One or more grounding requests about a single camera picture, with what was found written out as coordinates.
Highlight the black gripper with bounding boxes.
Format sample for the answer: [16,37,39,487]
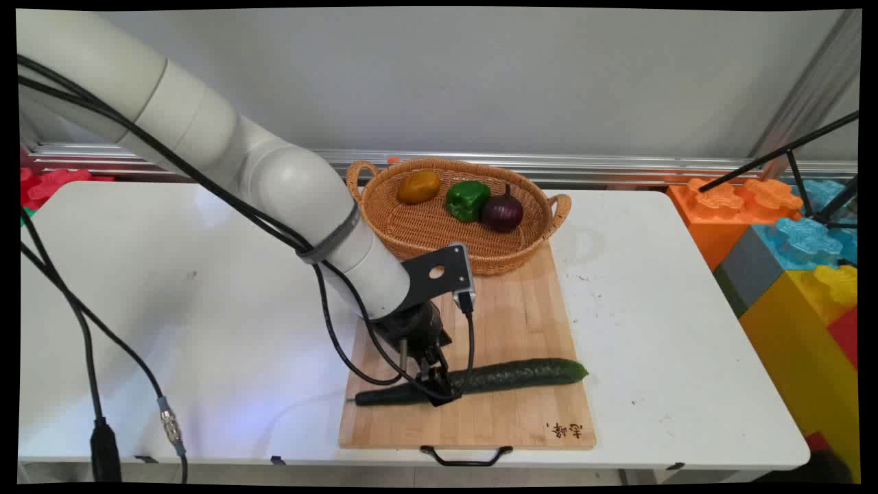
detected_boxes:
[374,300,462,407]

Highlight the dark green cucumber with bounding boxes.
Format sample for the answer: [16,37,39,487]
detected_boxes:
[355,357,589,407]

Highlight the yellow mango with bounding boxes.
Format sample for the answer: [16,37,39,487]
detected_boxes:
[396,169,441,204]

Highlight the wooden cutting board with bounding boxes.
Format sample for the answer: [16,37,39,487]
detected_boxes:
[338,240,596,451]

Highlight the woven wicker basket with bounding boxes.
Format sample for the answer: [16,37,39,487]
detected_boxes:
[345,158,572,277]

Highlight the purple red onion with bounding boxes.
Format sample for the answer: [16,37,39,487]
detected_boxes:
[480,184,524,233]

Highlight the green bell pepper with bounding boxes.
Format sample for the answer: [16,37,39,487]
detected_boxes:
[446,180,492,222]

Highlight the orange toy block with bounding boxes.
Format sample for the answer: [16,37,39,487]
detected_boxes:
[667,177,805,272]

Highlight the grey toy block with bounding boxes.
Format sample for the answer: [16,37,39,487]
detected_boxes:
[713,226,787,318]

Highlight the yellow toy block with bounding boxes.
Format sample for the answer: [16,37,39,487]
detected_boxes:
[739,264,862,482]

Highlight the blue toy block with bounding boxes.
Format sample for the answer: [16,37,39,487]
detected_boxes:
[751,178,859,272]

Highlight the red toy block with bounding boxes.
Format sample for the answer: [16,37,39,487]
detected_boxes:
[827,305,859,371]

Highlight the black tripod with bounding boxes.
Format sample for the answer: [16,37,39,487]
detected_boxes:
[698,110,859,231]

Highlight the red toy blocks pile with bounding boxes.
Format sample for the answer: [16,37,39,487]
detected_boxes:
[19,167,115,211]

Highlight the black camera USB cable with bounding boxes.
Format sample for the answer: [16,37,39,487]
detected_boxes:
[364,294,477,405]

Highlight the black cutting board handle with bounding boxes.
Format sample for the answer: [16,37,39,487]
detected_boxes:
[420,445,514,468]

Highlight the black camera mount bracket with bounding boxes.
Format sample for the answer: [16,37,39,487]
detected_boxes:
[392,246,474,318]

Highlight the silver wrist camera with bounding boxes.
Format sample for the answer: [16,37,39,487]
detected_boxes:
[449,242,479,309]

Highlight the grey cable strap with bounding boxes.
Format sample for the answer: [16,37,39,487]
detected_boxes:
[296,202,361,266]

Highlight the black cable with metal connector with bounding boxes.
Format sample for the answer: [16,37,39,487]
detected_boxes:
[19,242,189,482]

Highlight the aluminium rail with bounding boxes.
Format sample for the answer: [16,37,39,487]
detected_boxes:
[27,143,858,187]

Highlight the thick black cable with plug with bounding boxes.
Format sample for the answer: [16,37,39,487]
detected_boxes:
[19,206,123,482]

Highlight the black cable bundle along arm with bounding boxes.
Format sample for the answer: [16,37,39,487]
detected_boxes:
[17,55,407,386]

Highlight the aluminium frame post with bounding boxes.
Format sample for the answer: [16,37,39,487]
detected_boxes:
[750,10,862,180]

